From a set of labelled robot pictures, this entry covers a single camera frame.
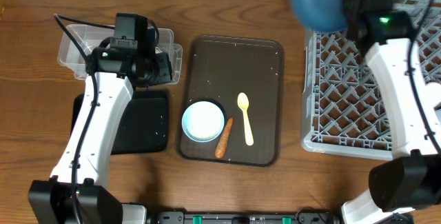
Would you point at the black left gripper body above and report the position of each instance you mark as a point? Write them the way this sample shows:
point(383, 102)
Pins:
point(156, 71)

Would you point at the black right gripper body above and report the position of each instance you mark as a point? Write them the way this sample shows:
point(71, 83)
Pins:
point(351, 6)

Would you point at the dark blue plate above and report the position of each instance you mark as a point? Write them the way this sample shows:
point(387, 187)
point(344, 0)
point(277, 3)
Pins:
point(324, 16)

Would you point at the light blue rice bowl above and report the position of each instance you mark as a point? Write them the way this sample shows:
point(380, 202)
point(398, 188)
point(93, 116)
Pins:
point(202, 121)

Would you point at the yellow plastic spoon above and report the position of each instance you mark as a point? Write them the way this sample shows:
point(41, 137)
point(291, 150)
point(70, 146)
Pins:
point(243, 104)

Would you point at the orange carrot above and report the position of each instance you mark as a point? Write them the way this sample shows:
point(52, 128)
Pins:
point(223, 141)

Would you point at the pink white plastic cup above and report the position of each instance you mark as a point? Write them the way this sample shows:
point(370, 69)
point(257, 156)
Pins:
point(433, 92)

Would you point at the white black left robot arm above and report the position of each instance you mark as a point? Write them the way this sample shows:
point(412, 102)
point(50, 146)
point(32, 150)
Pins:
point(76, 191)

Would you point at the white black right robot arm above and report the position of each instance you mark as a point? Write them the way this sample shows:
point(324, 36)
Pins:
point(411, 180)

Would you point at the grey dishwasher rack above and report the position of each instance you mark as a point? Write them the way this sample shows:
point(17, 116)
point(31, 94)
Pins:
point(342, 109)

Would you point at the black plastic bin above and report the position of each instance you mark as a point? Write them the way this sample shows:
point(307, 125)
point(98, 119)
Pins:
point(141, 126)

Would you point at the dark brown serving tray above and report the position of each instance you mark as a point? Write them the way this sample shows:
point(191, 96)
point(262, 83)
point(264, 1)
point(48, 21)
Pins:
point(218, 70)

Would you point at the clear plastic bin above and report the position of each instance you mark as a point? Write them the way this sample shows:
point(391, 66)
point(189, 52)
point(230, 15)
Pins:
point(90, 37)

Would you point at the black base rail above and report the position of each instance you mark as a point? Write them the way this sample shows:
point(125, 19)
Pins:
point(306, 215)

